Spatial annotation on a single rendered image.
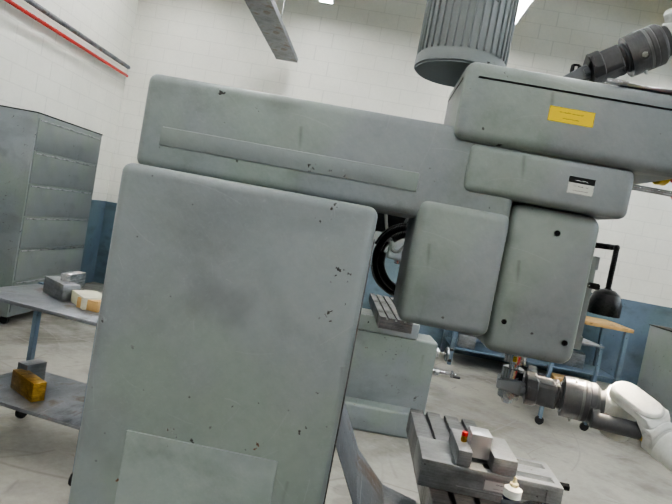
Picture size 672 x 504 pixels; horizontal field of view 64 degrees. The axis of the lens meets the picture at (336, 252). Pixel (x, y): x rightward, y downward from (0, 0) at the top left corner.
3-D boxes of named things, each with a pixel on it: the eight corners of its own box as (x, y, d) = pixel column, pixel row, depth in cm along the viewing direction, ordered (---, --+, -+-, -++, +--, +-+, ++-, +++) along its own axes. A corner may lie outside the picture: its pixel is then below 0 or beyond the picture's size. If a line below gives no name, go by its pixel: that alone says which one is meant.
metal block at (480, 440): (483, 451, 143) (488, 429, 143) (488, 460, 137) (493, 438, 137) (464, 447, 144) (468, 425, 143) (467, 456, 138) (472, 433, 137)
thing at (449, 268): (466, 319, 136) (486, 216, 134) (487, 339, 111) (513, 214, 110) (391, 304, 137) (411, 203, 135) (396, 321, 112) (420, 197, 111)
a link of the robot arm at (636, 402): (626, 376, 118) (683, 418, 107) (615, 406, 122) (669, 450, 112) (604, 384, 115) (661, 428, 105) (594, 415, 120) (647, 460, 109)
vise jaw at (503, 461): (501, 453, 148) (504, 438, 147) (515, 478, 133) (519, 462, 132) (479, 448, 148) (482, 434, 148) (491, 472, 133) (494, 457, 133)
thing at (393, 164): (484, 232, 134) (500, 152, 132) (508, 234, 111) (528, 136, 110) (170, 174, 137) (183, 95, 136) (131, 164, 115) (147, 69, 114)
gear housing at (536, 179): (580, 221, 133) (589, 181, 133) (628, 220, 109) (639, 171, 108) (445, 196, 135) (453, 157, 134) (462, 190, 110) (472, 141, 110)
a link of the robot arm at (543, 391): (527, 361, 128) (581, 374, 125) (519, 401, 129) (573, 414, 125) (530, 372, 116) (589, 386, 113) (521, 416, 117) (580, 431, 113)
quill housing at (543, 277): (542, 347, 133) (569, 219, 131) (574, 369, 112) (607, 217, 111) (465, 332, 134) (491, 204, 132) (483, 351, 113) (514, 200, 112)
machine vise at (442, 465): (540, 487, 147) (548, 448, 147) (558, 516, 132) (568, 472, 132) (412, 459, 150) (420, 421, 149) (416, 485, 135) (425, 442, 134)
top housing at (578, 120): (627, 188, 133) (641, 122, 132) (691, 179, 107) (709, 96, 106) (436, 154, 135) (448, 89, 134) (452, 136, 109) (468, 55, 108)
